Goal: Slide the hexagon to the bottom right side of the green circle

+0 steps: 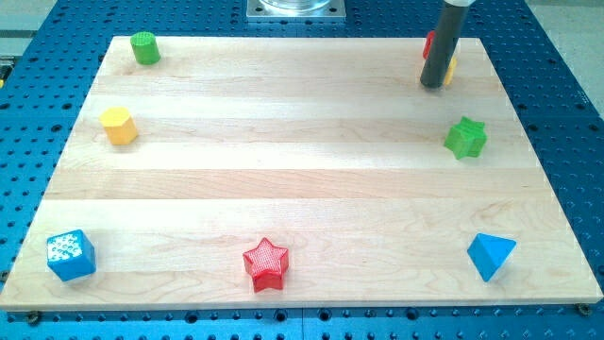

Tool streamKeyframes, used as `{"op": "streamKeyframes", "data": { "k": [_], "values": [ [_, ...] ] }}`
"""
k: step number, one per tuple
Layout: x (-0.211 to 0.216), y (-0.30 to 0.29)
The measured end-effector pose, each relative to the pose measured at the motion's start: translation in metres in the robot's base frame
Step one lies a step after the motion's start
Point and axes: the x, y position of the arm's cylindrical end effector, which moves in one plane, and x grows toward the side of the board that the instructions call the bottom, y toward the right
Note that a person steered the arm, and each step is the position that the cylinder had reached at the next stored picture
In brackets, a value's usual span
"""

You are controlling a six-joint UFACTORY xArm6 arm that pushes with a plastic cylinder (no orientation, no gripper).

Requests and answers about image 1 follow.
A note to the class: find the yellow hexagon block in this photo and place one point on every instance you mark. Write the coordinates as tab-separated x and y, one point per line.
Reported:
119	125

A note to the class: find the light wooden board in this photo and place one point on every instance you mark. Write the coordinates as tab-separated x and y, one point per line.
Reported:
329	147

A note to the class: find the red star block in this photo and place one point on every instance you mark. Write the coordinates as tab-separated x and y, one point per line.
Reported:
266	264

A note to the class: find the green star block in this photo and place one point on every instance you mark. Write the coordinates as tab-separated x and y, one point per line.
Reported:
466	139

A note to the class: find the yellow block behind rod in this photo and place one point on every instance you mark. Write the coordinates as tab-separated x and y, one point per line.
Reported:
450	71

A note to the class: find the red block behind rod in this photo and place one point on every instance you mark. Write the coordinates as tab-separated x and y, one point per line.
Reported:
428	42

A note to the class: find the green cylinder block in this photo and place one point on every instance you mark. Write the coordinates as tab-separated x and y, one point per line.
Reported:
145	48

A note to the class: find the blue triangle block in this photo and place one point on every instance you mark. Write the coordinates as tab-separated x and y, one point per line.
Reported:
488	253

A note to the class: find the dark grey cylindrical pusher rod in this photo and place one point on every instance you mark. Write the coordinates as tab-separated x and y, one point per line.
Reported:
444	43

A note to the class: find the blue cube block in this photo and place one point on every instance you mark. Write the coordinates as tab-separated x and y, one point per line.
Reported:
70	255

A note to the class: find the blue perforated metal table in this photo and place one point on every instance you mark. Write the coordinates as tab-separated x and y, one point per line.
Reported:
49	83

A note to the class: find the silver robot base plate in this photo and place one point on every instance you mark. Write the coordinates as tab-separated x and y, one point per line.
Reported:
295	10

